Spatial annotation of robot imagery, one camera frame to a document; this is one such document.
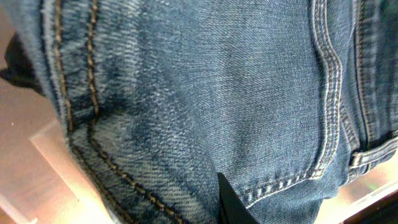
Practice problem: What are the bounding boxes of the clear plastic storage bin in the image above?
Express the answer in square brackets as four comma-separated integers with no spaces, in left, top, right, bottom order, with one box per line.
[1,82,397,223]

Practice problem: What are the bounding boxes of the dark blue jeans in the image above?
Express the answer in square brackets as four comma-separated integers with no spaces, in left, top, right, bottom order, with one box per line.
[2,0,397,223]

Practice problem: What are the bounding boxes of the black garment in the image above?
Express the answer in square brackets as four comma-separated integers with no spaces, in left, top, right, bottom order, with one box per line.
[1,33,44,96]

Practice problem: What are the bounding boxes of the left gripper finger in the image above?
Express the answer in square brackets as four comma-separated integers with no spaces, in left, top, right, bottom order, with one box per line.
[218,172,257,224]

